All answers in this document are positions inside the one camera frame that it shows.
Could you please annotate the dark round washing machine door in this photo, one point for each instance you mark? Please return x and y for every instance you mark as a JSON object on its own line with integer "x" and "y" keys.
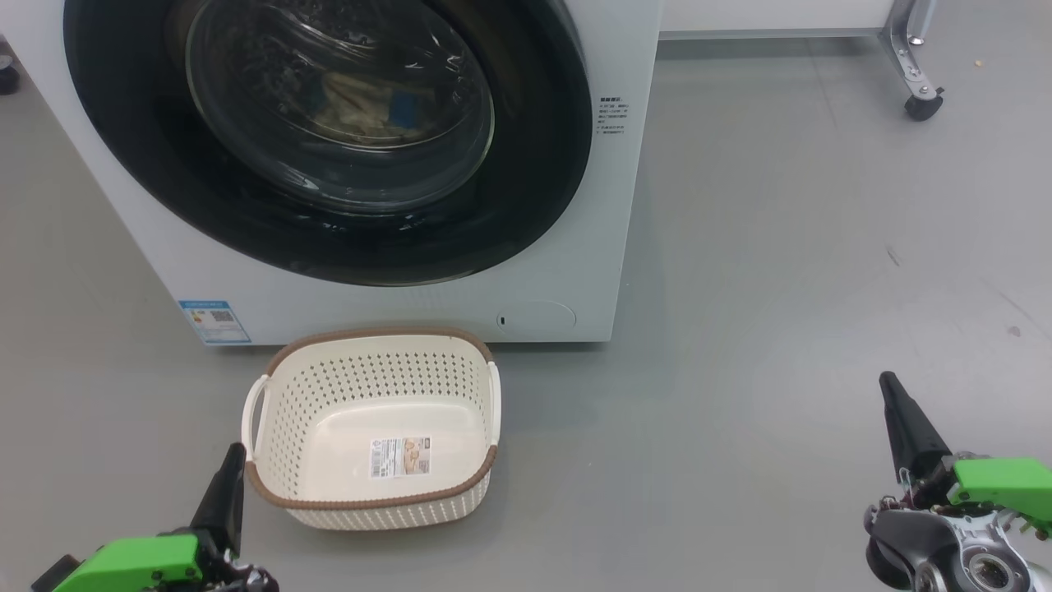
{"x": 534, "y": 164}

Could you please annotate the cream garment with blue patch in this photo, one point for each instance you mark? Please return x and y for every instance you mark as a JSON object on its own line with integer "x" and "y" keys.
{"x": 362, "y": 107}

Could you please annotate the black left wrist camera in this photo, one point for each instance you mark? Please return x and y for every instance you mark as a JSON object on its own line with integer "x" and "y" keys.
{"x": 53, "y": 580}

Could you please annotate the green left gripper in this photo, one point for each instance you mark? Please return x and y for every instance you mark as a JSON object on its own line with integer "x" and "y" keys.
{"x": 140, "y": 567}

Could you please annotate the metal caster bracket with wheel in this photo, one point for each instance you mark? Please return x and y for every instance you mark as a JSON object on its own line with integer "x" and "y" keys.
{"x": 925, "y": 105}

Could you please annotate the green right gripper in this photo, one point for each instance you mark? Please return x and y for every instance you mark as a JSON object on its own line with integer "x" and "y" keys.
{"x": 1003, "y": 489}

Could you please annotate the blue energy label sticker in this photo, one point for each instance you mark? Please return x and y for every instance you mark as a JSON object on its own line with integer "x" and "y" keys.
{"x": 214, "y": 322}

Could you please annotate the white front-load washing machine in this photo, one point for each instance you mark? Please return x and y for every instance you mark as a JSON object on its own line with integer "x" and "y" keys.
{"x": 633, "y": 247}

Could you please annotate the cream perforated laundry basket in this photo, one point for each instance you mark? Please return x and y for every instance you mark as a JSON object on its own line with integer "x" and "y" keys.
{"x": 329, "y": 386}

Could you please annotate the white product label sticker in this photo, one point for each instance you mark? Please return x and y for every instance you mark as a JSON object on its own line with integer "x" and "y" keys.
{"x": 400, "y": 457}

